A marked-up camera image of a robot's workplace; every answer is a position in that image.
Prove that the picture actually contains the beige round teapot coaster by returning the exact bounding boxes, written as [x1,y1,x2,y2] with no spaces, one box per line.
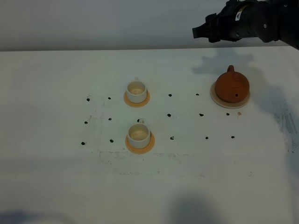
[210,82,250,109]

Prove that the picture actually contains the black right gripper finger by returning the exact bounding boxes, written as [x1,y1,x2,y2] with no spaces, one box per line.
[192,22,210,39]

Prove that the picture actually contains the orange cup coaster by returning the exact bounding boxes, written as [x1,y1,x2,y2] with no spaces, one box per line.
[125,132,155,154]
[123,91,150,107]

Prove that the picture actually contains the white near teacup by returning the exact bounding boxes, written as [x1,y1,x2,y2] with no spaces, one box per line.
[127,119,151,149]

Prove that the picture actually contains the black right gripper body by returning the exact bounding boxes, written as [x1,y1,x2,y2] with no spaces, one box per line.
[205,0,264,42]

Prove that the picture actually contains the orange far cup coaster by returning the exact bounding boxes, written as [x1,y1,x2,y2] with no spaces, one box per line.
[123,91,150,107]

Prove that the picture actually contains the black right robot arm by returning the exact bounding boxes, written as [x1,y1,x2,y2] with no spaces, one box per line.
[192,0,299,49]

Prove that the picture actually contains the white teacup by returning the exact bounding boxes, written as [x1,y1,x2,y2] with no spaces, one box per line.
[127,77,147,104]
[127,119,151,149]

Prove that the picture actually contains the brown clay teapot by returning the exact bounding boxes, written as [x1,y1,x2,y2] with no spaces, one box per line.
[214,65,249,103]

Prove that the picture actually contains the orange near cup coaster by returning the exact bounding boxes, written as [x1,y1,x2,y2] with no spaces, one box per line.
[125,132,155,154]

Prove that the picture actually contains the white far teacup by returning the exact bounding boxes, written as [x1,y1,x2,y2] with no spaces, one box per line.
[127,77,147,104]

